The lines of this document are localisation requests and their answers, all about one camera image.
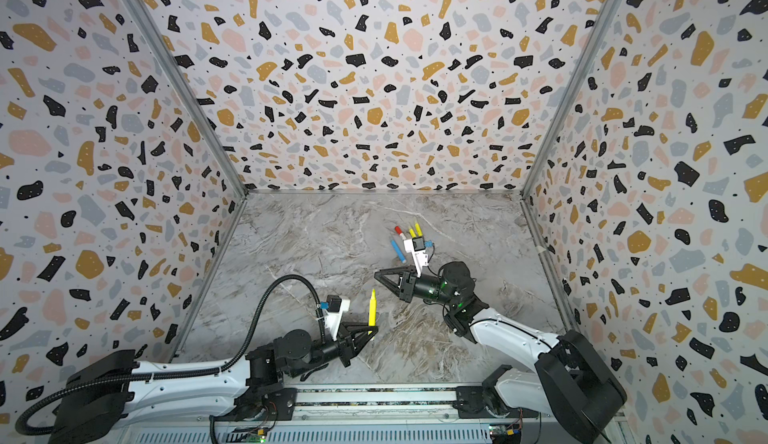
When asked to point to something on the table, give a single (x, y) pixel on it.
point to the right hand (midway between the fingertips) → (374, 275)
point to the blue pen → (399, 252)
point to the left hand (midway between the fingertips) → (377, 329)
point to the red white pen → (400, 232)
